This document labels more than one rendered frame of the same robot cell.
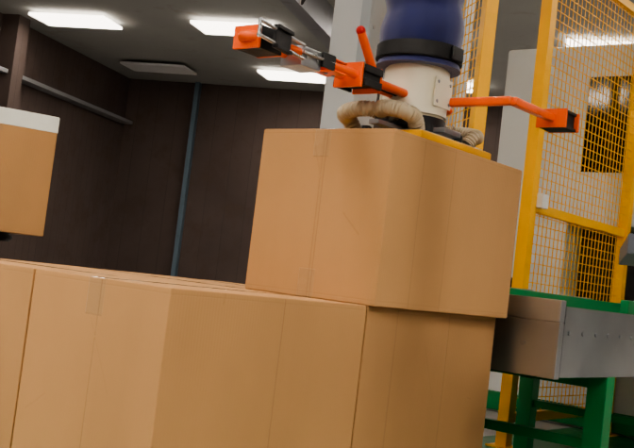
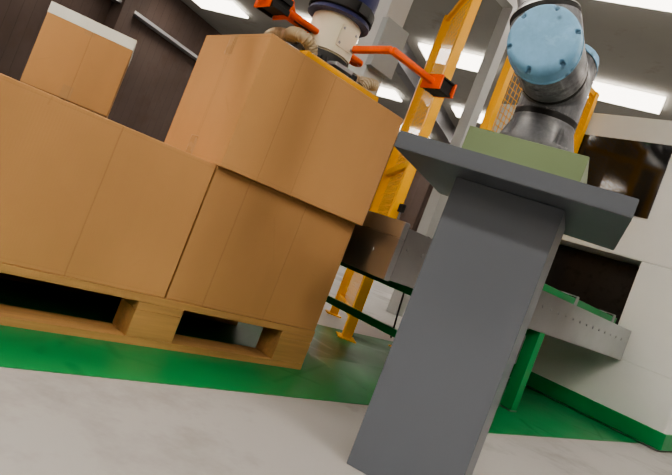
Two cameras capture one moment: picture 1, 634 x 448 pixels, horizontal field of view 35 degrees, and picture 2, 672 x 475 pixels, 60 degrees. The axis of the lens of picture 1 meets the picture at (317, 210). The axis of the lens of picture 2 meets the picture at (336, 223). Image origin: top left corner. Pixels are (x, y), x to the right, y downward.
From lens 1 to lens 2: 98 cm
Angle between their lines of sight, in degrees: 8
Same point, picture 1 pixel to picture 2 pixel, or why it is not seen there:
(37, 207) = (107, 95)
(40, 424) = not seen: outside the picture
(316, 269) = (199, 136)
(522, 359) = (368, 261)
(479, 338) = (335, 233)
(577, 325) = (418, 248)
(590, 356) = not seen: hidden behind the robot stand
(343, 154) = (239, 52)
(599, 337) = not seen: hidden behind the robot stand
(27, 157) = (107, 61)
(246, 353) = (68, 153)
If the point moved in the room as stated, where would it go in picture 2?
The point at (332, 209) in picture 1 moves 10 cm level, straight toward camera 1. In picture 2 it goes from (221, 93) to (209, 82)
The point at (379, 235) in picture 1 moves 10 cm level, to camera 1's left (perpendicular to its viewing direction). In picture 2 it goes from (239, 113) to (207, 101)
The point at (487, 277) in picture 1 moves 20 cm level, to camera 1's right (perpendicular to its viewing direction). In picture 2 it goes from (348, 187) to (404, 208)
